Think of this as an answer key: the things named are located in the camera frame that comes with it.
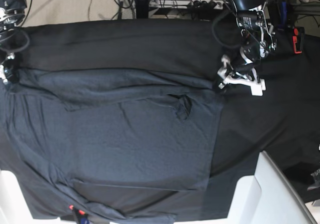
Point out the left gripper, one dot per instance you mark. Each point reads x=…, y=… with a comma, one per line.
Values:
x=235, y=70

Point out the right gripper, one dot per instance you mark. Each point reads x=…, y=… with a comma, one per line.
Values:
x=9, y=67

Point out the dark grey T-shirt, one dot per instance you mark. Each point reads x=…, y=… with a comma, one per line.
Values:
x=123, y=145

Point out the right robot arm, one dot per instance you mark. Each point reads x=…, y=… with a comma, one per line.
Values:
x=14, y=38

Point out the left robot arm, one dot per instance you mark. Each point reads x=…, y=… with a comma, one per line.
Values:
x=258, y=41

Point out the black table cloth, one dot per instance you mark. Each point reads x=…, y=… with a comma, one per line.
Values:
x=285, y=121

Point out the red and black clamp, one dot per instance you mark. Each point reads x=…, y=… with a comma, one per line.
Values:
x=298, y=39

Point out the white power strip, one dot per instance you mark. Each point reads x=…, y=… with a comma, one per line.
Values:
x=215, y=4

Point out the black monitor stand pole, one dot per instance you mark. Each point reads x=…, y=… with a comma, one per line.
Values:
x=142, y=9

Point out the white chair left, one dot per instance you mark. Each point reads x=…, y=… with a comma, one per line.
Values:
x=13, y=207

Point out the blue clamp at bottom edge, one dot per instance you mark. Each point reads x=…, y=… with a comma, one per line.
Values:
x=80, y=217

